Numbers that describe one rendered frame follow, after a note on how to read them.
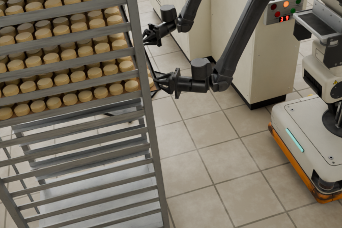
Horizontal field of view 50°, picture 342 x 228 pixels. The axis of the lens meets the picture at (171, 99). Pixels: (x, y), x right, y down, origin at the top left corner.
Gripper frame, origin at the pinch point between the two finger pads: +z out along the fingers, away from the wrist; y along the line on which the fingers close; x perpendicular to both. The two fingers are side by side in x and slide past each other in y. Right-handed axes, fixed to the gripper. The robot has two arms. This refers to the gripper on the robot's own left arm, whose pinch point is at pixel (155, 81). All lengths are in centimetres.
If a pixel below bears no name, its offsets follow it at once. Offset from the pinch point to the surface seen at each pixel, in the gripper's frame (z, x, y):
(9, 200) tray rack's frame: 53, 40, -33
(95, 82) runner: 15.2, 15.7, 10.2
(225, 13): -6, -131, -38
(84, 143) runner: 24.7, 20.9, -16.1
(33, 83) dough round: 35.7, 20.8, 11.9
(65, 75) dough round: 26.8, 14.9, 11.6
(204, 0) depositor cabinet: 13, -151, -38
